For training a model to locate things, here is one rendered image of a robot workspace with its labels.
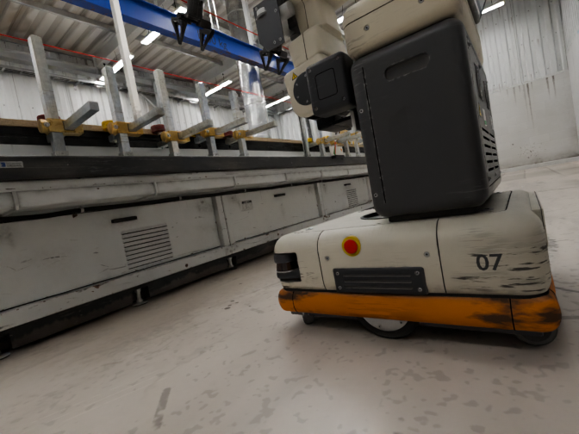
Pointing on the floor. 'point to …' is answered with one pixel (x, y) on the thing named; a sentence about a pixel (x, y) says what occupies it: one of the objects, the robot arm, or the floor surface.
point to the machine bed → (144, 235)
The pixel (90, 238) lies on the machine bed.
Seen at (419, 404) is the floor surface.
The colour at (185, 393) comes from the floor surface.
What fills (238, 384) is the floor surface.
